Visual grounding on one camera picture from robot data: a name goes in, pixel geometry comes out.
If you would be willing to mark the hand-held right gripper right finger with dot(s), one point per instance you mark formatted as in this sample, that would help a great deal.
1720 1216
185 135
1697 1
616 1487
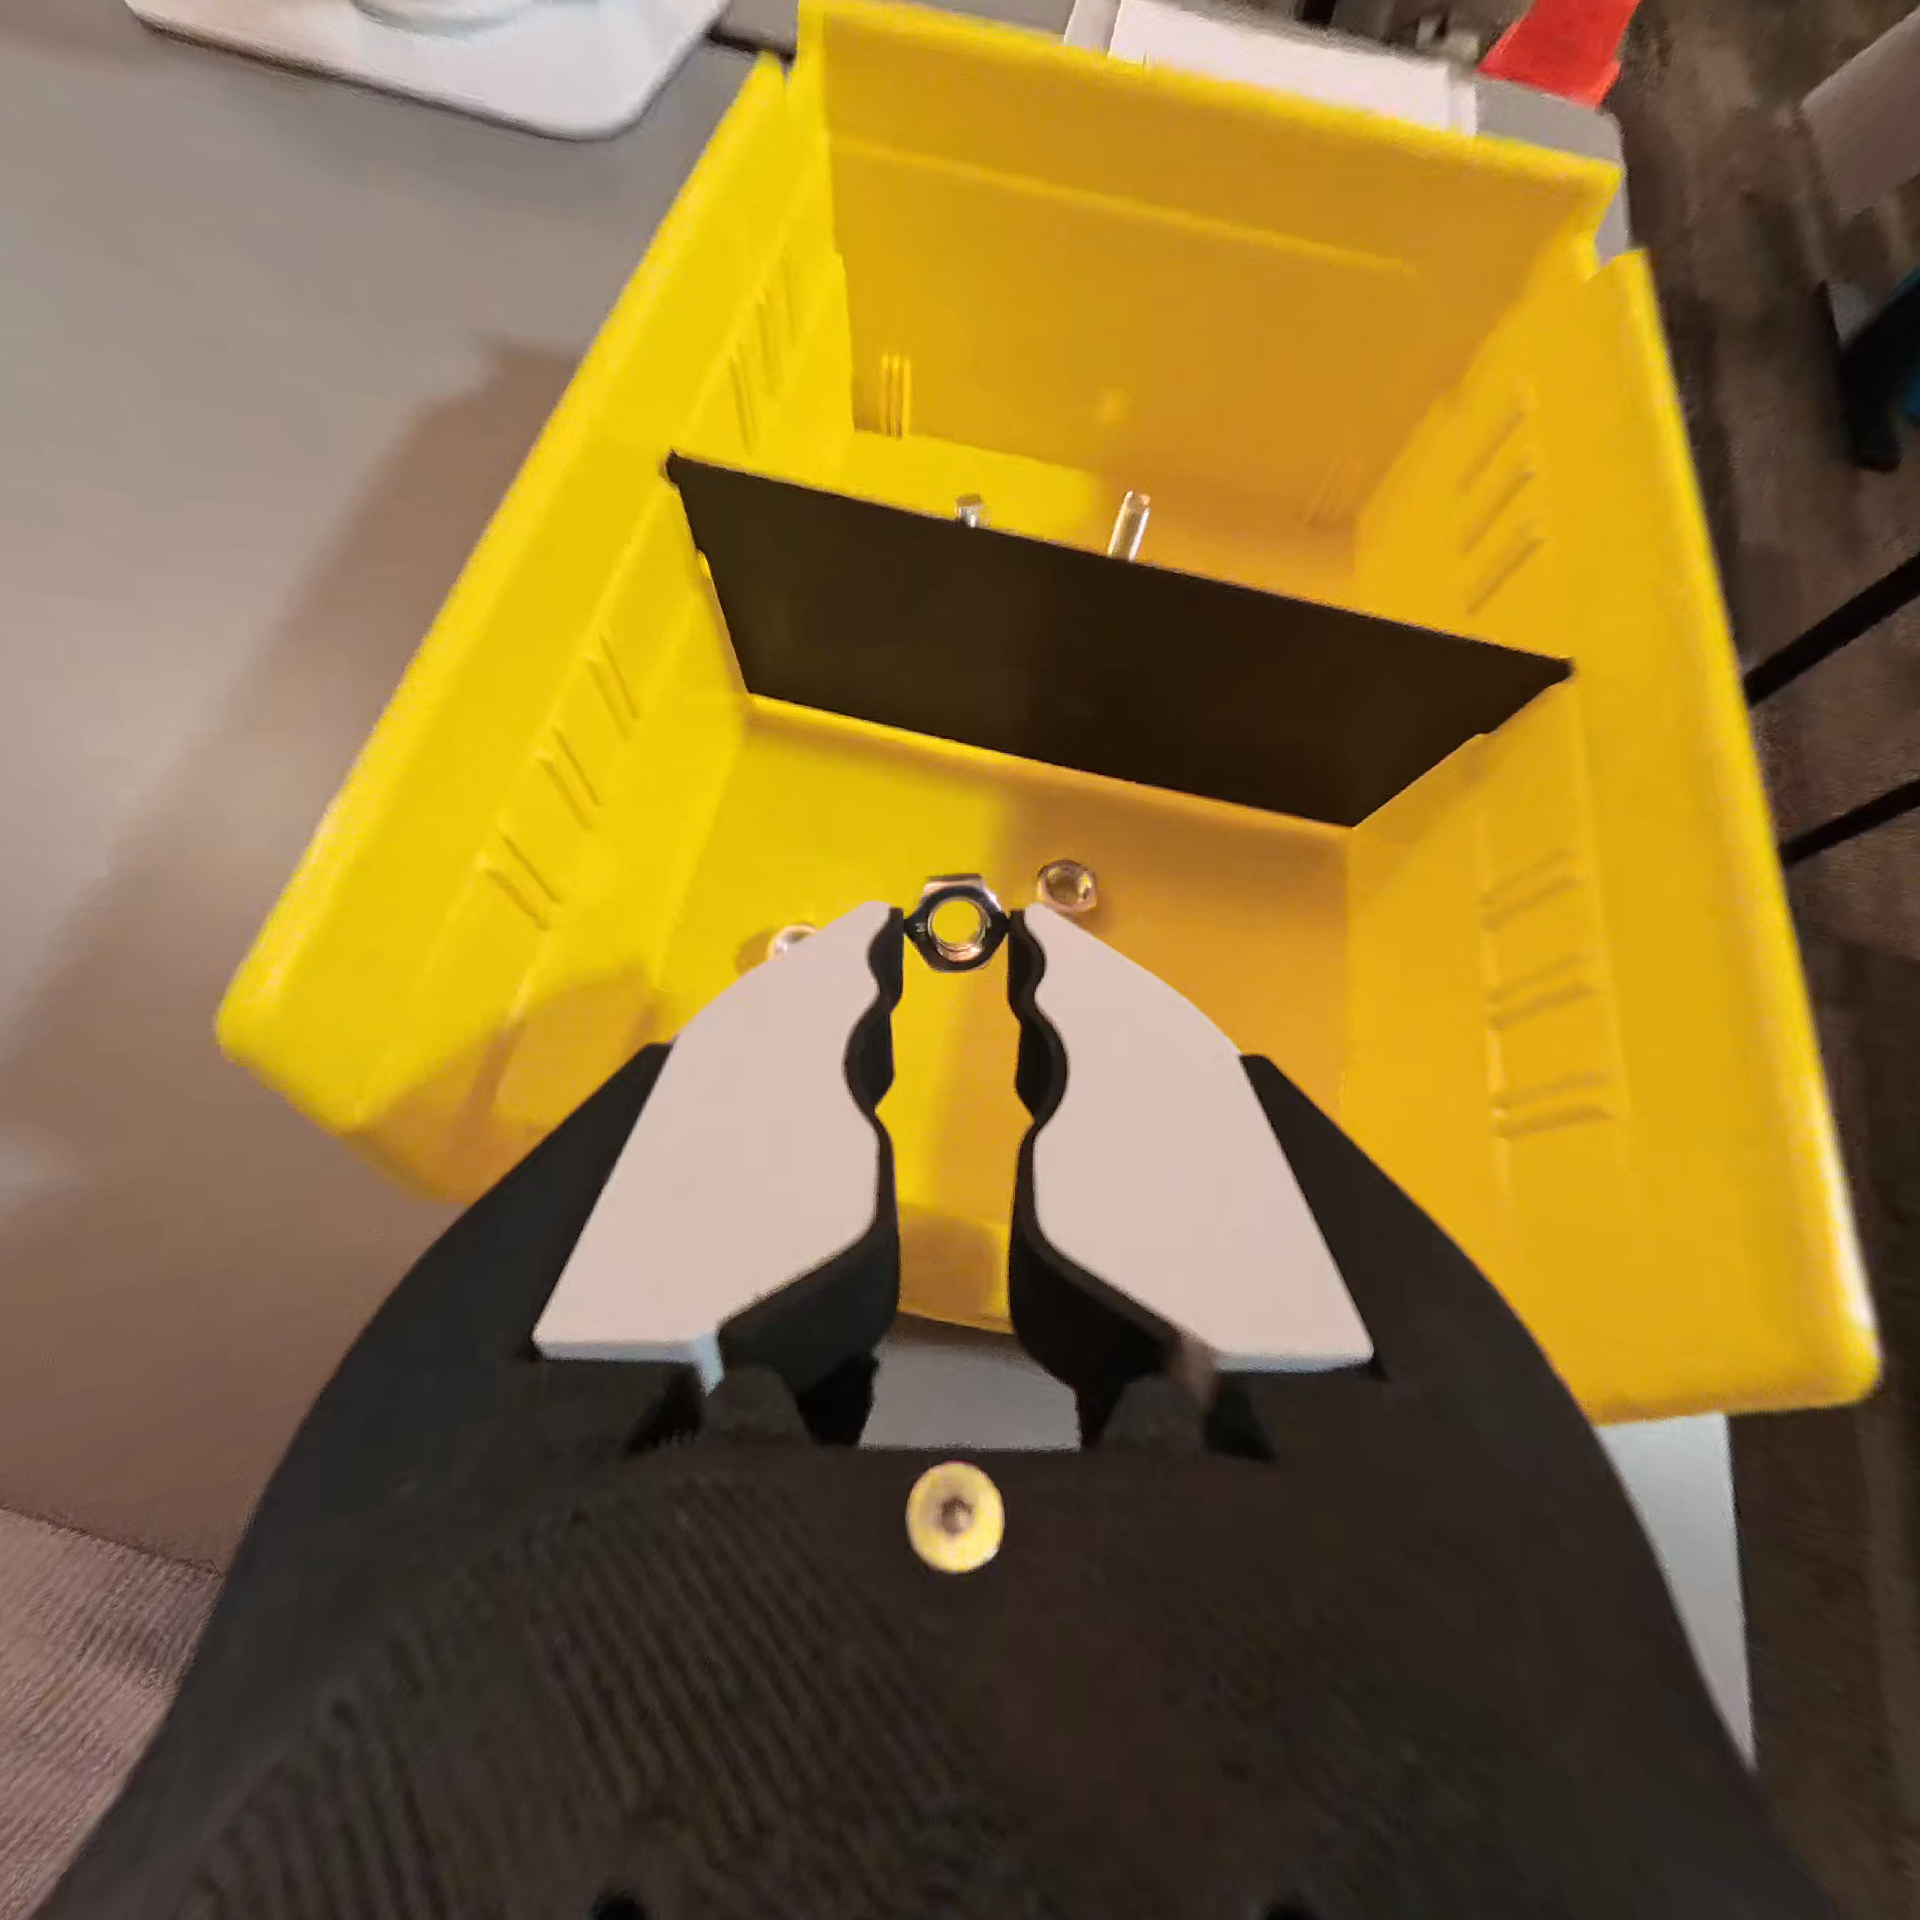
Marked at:
1185 1186

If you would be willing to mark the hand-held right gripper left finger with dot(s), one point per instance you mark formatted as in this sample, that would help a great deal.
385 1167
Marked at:
734 1171

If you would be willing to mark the steel hex nut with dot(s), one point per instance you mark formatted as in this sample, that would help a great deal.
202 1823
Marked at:
784 944
923 940
1049 900

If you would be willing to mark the yellow plastic bin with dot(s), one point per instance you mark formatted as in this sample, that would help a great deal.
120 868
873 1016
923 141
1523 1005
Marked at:
1200 302

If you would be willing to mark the grey desk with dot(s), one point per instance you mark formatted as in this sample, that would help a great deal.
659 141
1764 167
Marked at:
225 599

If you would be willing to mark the black bin divider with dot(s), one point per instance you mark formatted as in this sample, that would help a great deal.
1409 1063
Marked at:
1125 672

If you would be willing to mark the laminated paper sheet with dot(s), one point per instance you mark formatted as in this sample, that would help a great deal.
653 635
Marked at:
1274 58

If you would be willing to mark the document stand with white base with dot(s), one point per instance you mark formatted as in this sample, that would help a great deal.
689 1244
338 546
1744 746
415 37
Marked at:
452 58

